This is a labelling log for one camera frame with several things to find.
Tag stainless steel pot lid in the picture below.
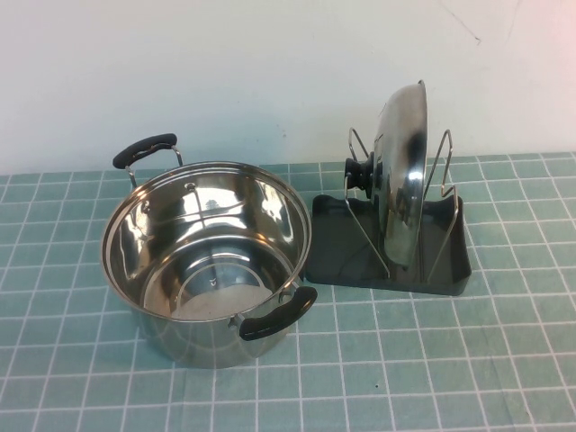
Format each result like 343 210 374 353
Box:
342 79 428 273

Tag green grid pattern tablecloth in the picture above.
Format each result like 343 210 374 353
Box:
0 151 576 432

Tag stainless steel pot black handles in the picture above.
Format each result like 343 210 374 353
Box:
101 131 320 370

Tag black tray wire lid rack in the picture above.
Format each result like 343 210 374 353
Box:
304 127 473 298

